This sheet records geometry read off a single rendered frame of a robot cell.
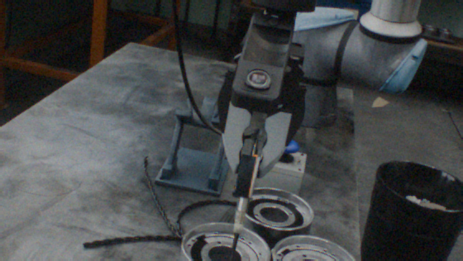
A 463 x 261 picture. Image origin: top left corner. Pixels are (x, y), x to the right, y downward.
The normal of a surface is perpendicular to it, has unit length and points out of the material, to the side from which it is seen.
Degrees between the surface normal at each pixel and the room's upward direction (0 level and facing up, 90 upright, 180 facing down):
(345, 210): 0
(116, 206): 0
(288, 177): 90
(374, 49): 100
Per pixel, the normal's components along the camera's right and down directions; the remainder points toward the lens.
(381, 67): -0.48, 0.40
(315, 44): -0.44, 0.22
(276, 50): 0.07, -0.58
